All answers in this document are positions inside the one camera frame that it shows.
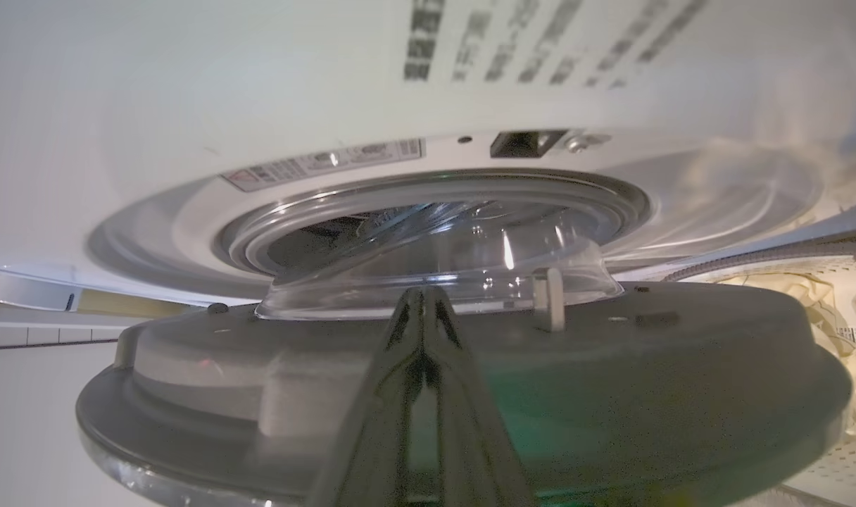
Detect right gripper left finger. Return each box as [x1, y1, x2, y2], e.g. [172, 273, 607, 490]
[308, 285, 426, 507]

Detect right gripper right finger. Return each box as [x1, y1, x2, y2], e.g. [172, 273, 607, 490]
[425, 285, 541, 507]

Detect dark round washer door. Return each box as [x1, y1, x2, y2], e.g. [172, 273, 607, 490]
[76, 201, 855, 507]

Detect cream and blue garment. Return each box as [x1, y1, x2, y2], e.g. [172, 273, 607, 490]
[713, 271, 856, 437]

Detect white front-load washing machine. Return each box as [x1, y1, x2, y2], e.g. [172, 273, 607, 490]
[0, 0, 856, 311]

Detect white perforated laundry basket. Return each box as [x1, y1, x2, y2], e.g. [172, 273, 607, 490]
[664, 243, 856, 507]

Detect grey warning sticker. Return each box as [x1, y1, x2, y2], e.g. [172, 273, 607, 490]
[220, 139, 427, 192]

